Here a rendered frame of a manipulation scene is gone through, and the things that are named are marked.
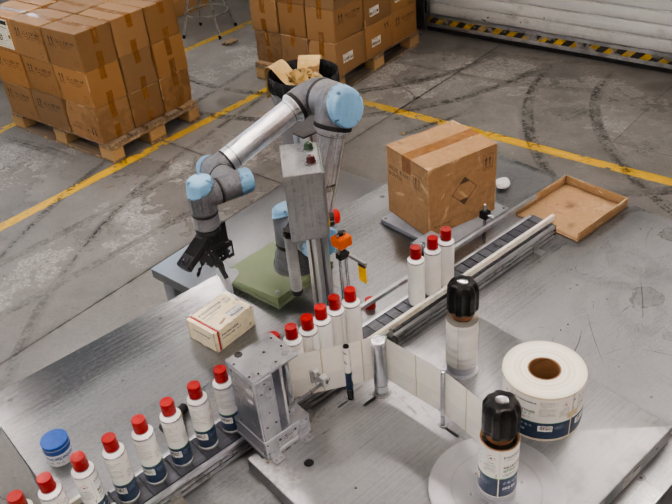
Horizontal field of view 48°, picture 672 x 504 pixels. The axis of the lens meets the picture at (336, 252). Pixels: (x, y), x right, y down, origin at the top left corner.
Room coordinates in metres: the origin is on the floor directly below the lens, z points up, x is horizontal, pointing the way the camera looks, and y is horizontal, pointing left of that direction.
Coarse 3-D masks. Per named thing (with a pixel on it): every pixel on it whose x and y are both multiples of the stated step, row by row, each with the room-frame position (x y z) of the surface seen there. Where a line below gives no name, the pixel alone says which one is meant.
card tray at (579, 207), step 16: (544, 192) 2.40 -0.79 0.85; (560, 192) 2.42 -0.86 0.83; (576, 192) 2.41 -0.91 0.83; (592, 192) 2.39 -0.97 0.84; (608, 192) 2.34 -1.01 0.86; (528, 208) 2.33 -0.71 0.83; (544, 208) 2.32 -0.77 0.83; (560, 208) 2.31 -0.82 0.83; (576, 208) 2.30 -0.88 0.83; (592, 208) 2.29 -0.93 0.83; (608, 208) 2.28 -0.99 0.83; (624, 208) 2.27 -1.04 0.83; (560, 224) 2.21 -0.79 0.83; (576, 224) 2.20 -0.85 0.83; (592, 224) 2.15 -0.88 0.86; (576, 240) 2.11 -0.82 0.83
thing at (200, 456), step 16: (528, 224) 2.16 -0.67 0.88; (496, 240) 2.09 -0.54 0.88; (512, 240) 2.08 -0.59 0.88; (528, 240) 2.07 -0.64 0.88; (480, 256) 2.01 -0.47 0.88; (464, 272) 1.93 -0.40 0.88; (480, 272) 1.92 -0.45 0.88; (400, 304) 1.80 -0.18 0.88; (432, 304) 1.79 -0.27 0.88; (384, 320) 1.73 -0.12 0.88; (368, 336) 1.67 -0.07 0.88; (224, 432) 1.36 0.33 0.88; (192, 448) 1.31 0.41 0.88; (224, 448) 1.31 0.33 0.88; (192, 464) 1.26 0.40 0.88; (144, 480) 1.23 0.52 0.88; (176, 480) 1.22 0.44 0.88; (112, 496) 1.19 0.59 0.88; (144, 496) 1.18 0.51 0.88
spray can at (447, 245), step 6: (444, 228) 1.88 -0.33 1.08; (450, 228) 1.88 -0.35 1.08; (444, 234) 1.87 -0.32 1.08; (450, 234) 1.87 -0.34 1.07; (438, 240) 1.88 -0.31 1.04; (444, 240) 1.87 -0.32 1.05; (450, 240) 1.87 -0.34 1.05; (444, 246) 1.86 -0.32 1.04; (450, 246) 1.86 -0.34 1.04; (444, 252) 1.86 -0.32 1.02; (450, 252) 1.86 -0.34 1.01; (444, 258) 1.86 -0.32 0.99; (450, 258) 1.86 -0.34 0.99; (444, 264) 1.86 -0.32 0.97; (450, 264) 1.86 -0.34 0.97; (444, 270) 1.86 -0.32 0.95; (450, 270) 1.86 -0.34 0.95; (444, 276) 1.86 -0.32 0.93; (450, 276) 1.86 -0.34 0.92; (444, 282) 1.86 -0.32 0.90
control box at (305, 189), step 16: (288, 144) 1.75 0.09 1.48; (288, 160) 1.67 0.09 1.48; (304, 160) 1.66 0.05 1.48; (320, 160) 1.66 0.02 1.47; (288, 176) 1.59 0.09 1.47; (304, 176) 1.59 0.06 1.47; (320, 176) 1.59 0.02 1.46; (288, 192) 1.59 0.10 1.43; (304, 192) 1.59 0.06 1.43; (320, 192) 1.59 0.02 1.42; (288, 208) 1.59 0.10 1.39; (304, 208) 1.59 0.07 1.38; (320, 208) 1.59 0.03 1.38; (304, 224) 1.59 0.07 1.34; (320, 224) 1.59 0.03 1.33; (304, 240) 1.59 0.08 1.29
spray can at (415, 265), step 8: (416, 248) 1.80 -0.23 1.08; (416, 256) 1.79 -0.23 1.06; (408, 264) 1.79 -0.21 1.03; (416, 264) 1.78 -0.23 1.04; (424, 264) 1.79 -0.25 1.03; (408, 272) 1.79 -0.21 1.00; (416, 272) 1.78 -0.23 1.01; (424, 272) 1.79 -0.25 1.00; (408, 280) 1.80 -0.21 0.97; (416, 280) 1.78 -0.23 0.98; (424, 280) 1.79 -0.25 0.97; (408, 288) 1.80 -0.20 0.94; (416, 288) 1.78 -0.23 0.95; (424, 288) 1.79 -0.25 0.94; (408, 296) 1.80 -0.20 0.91; (416, 296) 1.78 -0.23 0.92; (424, 296) 1.79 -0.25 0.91; (416, 304) 1.78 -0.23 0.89
